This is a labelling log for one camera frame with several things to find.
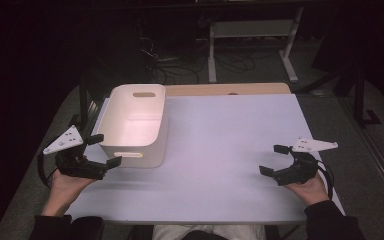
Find person's left hand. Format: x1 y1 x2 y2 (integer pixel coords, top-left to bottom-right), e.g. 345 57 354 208
44 169 96 209

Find black cables on floor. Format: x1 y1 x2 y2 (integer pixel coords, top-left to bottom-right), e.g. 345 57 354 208
136 18 258 85

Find black metal stand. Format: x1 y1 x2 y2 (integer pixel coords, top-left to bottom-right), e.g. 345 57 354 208
333 64 383 129
68 77 98 134

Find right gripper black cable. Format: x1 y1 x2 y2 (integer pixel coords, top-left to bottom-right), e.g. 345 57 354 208
315 159 335 201

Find white plastic storage bin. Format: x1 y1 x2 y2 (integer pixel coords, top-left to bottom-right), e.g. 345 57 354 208
95 83 170 169

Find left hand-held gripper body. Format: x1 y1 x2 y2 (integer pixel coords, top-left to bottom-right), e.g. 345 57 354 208
42 124 110 181

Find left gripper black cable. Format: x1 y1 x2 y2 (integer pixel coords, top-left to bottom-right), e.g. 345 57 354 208
36 152 60 188

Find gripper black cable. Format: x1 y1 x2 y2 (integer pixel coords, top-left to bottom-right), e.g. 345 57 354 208
315 159 335 201
36 152 60 188

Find person's right hand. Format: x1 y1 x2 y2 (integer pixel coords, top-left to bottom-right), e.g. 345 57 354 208
284 173 331 207

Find white metal desk frame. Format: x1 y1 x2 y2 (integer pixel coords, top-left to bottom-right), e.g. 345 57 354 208
207 6 305 84

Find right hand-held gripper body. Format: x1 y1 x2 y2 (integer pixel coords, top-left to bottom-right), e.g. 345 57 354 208
274 137 339 187

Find person's legs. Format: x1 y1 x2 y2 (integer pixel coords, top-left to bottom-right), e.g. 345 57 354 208
151 224 268 240

